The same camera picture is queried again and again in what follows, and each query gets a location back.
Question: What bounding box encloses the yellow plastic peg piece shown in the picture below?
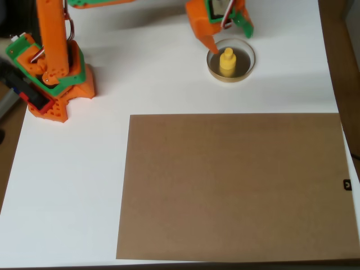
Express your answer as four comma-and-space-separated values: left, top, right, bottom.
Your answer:
219, 47, 237, 78

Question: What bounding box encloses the orange robot base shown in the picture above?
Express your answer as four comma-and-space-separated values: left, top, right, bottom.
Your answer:
28, 63, 97, 124

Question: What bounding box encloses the round shallow dish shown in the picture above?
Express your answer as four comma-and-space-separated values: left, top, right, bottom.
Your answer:
206, 38, 257, 84

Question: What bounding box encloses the white paper sheet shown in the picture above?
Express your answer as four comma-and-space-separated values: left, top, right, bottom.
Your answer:
0, 0, 360, 268

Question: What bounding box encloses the brown cardboard mat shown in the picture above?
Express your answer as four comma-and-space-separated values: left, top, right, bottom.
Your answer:
115, 113, 360, 261

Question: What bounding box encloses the black and red controller box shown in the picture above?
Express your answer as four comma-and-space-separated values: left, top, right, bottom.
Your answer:
0, 57, 56, 115

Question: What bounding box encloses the grey metal clamp bar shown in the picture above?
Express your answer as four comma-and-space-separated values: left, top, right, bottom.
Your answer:
0, 89, 22, 120

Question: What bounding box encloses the white red servo cable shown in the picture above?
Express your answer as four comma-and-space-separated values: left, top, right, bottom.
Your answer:
221, 0, 236, 29

